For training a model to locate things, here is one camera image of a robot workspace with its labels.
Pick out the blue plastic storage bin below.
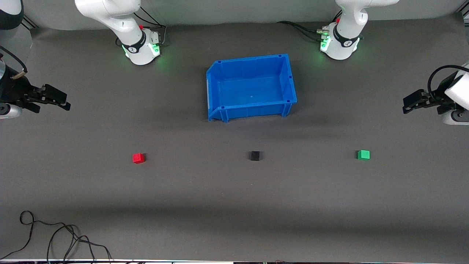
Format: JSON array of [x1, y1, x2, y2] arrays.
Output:
[[206, 54, 298, 122]]

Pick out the dark grey table mat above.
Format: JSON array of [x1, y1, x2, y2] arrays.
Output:
[[0, 13, 469, 262]]

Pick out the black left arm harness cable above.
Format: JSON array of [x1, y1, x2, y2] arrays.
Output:
[[427, 65, 469, 104]]

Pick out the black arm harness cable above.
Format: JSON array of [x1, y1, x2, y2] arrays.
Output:
[[427, 65, 469, 104], [0, 45, 29, 80]]

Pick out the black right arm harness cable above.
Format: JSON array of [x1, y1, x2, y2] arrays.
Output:
[[0, 45, 29, 80]]

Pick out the loose black cable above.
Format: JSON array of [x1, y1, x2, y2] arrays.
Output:
[[47, 224, 112, 263], [0, 210, 80, 260]]

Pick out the black right arm base cables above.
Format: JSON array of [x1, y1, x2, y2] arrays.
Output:
[[133, 7, 167, 47]]

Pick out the black arm base cables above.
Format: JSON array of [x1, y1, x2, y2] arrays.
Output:
[[277, 10, 343, 41], [133, 7, 167, 47]]

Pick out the black left arm base cables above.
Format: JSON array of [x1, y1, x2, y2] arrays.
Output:
[[277, 10, 343, 41]]

